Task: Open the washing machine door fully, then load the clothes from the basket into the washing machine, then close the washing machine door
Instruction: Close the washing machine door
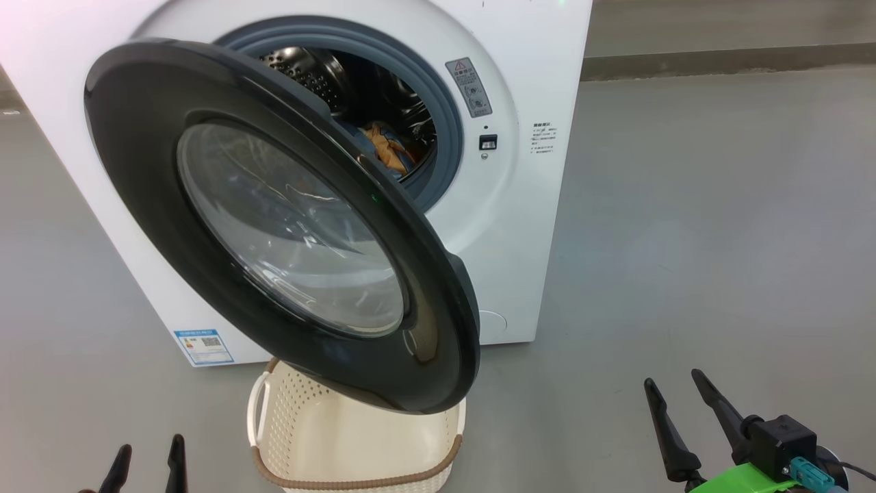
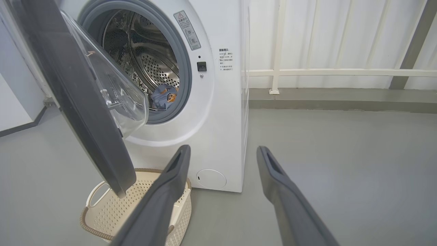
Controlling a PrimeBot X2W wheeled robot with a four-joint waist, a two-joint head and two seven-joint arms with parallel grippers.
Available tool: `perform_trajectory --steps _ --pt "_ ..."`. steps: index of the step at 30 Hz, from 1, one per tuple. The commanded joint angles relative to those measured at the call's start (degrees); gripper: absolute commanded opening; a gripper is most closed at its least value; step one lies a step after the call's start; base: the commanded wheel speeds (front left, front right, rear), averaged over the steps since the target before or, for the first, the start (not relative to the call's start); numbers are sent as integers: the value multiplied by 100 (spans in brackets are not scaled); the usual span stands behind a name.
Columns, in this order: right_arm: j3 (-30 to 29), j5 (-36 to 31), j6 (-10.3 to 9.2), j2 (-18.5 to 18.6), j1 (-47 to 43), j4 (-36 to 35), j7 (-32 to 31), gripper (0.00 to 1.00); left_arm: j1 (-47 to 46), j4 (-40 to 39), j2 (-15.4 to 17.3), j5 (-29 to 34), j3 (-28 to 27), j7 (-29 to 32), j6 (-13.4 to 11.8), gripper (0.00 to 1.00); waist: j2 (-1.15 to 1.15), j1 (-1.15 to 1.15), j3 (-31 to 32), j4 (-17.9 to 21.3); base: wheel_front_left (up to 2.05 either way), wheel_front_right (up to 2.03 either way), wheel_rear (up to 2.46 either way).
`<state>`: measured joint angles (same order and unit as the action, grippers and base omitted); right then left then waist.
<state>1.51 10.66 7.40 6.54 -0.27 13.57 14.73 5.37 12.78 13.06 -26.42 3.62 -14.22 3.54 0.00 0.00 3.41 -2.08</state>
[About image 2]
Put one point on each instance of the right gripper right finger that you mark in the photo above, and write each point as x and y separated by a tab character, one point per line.
293	212

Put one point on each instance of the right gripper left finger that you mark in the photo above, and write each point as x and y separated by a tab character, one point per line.
157	205

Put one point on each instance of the blue bear print garment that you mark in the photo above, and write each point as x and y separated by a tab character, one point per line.
164	96

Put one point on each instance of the dark round washer door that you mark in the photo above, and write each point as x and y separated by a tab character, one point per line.
78	95

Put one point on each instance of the cream perforated laundry basket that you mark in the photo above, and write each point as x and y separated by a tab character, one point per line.
112	212

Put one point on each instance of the white washing machine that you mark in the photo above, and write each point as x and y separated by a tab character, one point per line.
222	119

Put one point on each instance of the grey rubber door gasket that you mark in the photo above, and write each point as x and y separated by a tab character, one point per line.
184	78

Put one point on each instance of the black door latch socket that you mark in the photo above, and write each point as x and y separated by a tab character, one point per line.
201	66

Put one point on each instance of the round white filter cover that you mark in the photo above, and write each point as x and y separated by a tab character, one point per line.
211	178

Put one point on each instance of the white metal railing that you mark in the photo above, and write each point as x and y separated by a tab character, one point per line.
341	72

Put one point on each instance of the black printed text label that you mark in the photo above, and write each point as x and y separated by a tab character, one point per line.
226	59

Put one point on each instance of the grey warning sticker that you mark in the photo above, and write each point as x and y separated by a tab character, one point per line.
187	30

